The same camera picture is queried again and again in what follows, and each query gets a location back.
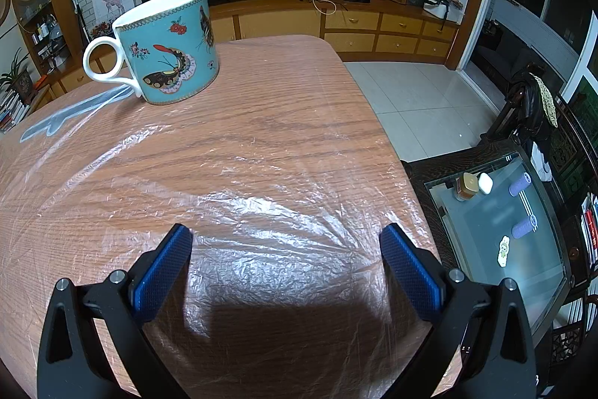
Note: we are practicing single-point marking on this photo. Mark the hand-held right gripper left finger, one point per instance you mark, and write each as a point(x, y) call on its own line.
point(161, 268)

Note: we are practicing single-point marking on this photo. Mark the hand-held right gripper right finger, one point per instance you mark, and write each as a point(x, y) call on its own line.
point(411, 273)

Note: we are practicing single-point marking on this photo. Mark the glass top coffee table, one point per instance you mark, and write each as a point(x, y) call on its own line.
point(486, 240)

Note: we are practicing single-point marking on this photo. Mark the small white figure ornament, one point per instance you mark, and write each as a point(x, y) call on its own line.
point(503, 250)

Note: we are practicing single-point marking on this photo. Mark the brown jar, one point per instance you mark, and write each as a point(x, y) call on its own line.
point(467, 187)

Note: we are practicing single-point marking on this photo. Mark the white earbud case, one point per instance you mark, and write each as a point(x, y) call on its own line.
point(486, 183)

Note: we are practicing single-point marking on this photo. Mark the blue cylinder lower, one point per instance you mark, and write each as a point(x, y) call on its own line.
point(524, 227)

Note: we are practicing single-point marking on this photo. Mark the blue cylinder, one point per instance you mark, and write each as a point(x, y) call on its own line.
point(520, 184)
point(524, 227)

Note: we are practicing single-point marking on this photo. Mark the blue cylinder upper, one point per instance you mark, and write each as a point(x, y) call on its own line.
point(520, 184)

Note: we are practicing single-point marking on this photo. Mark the row of upright books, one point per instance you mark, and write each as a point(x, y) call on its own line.
point(589, 230)

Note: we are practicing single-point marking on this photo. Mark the dark wooden chair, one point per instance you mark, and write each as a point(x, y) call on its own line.
point(518, 100)

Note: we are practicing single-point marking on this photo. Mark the teal butterfly mug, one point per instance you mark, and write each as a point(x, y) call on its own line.
point(168, 53)

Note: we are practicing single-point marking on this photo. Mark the stack of books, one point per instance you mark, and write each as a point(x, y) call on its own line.
point(10, 114)

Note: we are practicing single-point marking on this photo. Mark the beige beaded cloth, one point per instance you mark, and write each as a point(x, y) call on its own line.
point(545, 101)

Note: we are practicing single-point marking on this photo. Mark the long leaf potted plant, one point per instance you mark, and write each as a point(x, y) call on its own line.
point(19, 82)

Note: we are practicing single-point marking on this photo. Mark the red flower picture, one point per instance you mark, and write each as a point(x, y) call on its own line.
point(105, 28)

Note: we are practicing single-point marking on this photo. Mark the wooden television cabinet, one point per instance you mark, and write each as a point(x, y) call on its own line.
point(350, 20)

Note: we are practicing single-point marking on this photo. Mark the wooden display shelf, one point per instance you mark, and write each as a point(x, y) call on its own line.
point(42, 29)

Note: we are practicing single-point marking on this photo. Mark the dark carved ornament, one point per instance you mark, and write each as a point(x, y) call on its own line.
point(439, 0)

